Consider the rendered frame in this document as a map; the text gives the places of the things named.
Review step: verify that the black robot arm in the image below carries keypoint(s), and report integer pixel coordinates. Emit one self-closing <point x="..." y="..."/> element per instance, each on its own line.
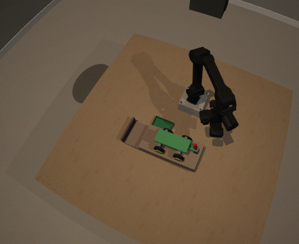
<point x="223" y="95"/>

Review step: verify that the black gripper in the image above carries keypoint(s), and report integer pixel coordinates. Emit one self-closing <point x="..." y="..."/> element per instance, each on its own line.
<point x="216" y="129"/>

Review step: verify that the green tray floor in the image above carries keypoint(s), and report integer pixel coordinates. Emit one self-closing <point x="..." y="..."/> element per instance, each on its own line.
<point x="162" y="124"/>

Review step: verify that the tan wooden ramp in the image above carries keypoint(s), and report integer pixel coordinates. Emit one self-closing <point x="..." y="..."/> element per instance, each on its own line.
<point x="141" y="137"/>

